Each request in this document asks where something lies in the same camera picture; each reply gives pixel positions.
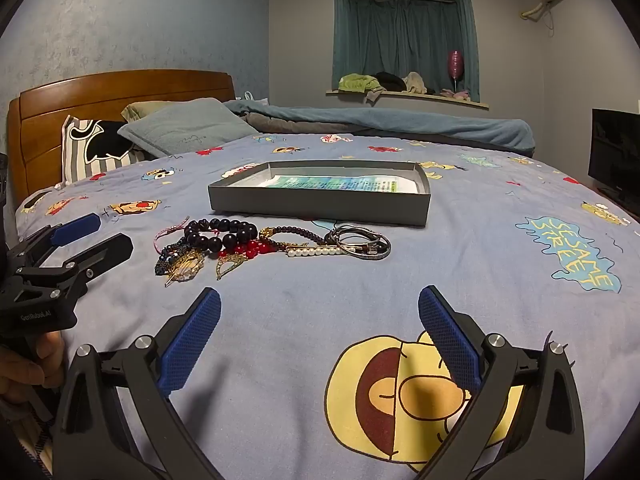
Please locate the blue blanket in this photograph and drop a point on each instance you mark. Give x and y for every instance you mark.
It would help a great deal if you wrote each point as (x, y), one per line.
(400, 122)

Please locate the dark grey quilt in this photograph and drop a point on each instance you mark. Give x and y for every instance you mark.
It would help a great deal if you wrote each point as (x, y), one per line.
(270, 122)

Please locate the gold pearl oval hair clip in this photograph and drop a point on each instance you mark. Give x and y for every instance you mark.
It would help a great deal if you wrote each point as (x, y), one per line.
(187, 265)

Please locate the olive pillow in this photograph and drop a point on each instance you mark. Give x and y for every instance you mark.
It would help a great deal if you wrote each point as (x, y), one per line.
(142, 109)

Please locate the gold leaf-shaped hair clip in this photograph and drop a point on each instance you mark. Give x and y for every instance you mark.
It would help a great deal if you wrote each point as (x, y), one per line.
(227, 265)

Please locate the blue-grey pillow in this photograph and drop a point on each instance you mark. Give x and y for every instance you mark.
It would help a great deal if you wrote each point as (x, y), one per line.
(190, 130)

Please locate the striped black-print pillow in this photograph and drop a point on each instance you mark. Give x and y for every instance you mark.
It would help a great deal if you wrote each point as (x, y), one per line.
(80, 160)

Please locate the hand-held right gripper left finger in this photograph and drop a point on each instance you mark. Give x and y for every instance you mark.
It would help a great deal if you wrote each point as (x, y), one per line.
(192, 340)

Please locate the teal curtain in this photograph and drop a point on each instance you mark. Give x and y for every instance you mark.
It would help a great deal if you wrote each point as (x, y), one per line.
(400, 35)

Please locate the cartoon printed bed sheet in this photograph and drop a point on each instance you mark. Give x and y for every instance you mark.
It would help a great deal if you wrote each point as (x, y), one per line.
(310, 320)

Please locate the person's left hand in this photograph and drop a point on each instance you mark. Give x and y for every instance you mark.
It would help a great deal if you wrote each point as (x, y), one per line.
(27, 375)

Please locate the green cloth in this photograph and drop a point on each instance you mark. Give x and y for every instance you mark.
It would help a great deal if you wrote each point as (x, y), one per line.
(357, 83)

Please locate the grey shallow cardboard box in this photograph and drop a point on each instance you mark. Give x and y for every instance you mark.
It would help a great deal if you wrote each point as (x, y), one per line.
(320, 210)

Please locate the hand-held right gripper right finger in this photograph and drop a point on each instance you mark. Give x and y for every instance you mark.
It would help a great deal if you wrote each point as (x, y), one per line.
(447, 340)

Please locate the wooden headboard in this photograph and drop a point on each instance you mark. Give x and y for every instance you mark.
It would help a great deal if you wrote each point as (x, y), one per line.
(100, 95)

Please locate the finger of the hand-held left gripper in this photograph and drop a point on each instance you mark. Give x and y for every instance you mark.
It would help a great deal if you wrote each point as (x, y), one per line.
(100, 255)
(75, 227)

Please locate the pink balloon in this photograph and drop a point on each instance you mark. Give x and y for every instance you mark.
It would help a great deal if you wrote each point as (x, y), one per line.
(455, 62)

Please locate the printed paper sheet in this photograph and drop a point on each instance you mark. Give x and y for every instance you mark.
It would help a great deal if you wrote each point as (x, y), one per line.
(330, 183)

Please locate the beige cloth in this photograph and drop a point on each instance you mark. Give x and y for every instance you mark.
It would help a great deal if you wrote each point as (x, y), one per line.
(415, 82)

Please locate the black cloth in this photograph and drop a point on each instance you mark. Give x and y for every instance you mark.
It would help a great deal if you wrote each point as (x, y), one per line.
(390, 80)

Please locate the person's plaid clothing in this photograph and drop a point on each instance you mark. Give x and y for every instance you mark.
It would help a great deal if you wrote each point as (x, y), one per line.
(30, 440)

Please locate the small pink item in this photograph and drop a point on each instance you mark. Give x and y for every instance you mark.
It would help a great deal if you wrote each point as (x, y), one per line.
(455, 94)

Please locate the black television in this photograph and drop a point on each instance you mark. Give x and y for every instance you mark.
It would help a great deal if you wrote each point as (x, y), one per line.
(615, 150)

